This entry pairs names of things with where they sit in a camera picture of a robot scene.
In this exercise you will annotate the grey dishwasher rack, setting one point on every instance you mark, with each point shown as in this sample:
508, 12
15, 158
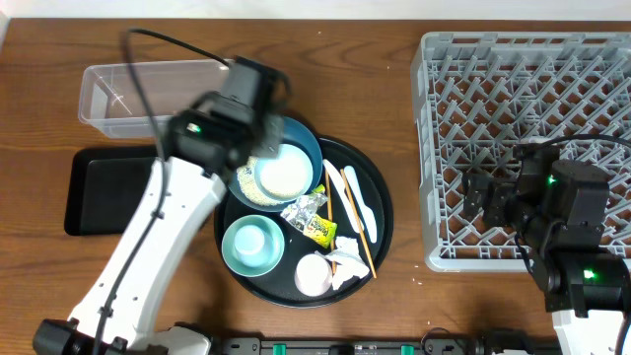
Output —
478, 97

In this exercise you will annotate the black rail at table edge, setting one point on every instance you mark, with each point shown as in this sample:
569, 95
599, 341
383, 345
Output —
442, 344

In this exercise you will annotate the right wooden chopstick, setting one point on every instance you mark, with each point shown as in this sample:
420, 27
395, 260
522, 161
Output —
357, 222

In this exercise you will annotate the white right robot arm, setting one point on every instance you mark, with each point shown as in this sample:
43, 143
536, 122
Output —
556, 209

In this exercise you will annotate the white plastic knife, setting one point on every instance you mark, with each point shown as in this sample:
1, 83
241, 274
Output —
336, 178

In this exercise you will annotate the black rectangular tray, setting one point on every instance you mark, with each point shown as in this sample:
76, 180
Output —
106, 186

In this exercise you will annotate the wooden chopstick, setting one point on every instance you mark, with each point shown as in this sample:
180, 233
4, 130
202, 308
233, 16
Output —
357, 222
329, 214

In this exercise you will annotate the white napkin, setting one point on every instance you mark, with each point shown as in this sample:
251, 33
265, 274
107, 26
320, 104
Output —
348, 261

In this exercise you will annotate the light blue plastic knife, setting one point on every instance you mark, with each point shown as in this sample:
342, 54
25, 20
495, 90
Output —
366, 212

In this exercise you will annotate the round black serving tray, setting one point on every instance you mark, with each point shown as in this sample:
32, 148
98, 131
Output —
278, 286

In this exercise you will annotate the dark blue bowl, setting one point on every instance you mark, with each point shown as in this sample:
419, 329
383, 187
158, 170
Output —
243, 186

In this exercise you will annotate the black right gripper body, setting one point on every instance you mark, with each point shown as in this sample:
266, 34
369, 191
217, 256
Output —
504, 209

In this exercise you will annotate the pink cup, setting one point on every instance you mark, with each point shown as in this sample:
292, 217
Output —
313, 275

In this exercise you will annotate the silver yellow snack wrapper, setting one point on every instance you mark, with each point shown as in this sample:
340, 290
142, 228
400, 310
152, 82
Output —
302, 215

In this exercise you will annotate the light blue cup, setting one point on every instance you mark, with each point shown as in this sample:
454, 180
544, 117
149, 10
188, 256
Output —
253, 246

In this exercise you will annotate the clear plastic waste bin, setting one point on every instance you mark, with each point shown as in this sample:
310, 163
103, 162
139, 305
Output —
110, 103

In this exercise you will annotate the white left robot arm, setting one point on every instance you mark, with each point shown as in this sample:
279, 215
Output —
118, 314

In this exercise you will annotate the left wooden chopstick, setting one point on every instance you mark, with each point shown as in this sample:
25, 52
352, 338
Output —
329, 214

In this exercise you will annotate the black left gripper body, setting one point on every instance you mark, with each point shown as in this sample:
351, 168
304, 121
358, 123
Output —
269, 128

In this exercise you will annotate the light blue small bowl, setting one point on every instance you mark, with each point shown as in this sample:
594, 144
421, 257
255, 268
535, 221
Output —
285, 177

